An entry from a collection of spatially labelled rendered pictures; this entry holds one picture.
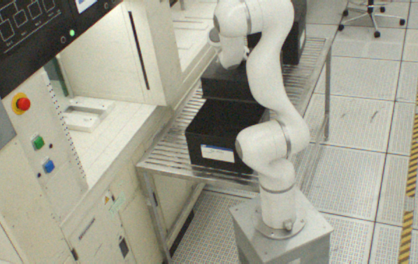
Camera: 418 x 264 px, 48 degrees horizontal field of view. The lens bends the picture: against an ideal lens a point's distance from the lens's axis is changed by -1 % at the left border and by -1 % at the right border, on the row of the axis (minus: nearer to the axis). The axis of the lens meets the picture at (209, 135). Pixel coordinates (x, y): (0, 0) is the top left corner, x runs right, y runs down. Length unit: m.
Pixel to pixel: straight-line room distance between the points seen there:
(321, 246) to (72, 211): 0.90
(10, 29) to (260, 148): 0.79
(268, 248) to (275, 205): 0.15
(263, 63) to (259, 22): 0.11
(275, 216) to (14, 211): 0.84
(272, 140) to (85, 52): 1.13
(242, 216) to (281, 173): 0.30
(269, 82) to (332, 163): 1.79
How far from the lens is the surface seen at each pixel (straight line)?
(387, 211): 2.85
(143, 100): 2.24
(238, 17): 1.32
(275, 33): 1.37
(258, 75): 1.37
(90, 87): 2.37
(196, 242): 2.71
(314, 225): 1.72
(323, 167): 3.08
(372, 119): 3.50
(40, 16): 1.56
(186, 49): 2.64
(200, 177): 1.94
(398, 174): 3.08
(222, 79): 1.96
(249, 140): 1.42
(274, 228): 1.70
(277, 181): 1.53
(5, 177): 1.52
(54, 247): 1.77
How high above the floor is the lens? 2.06
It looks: 37 degrees down
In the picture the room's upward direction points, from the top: 9 degrees counter-clockwise
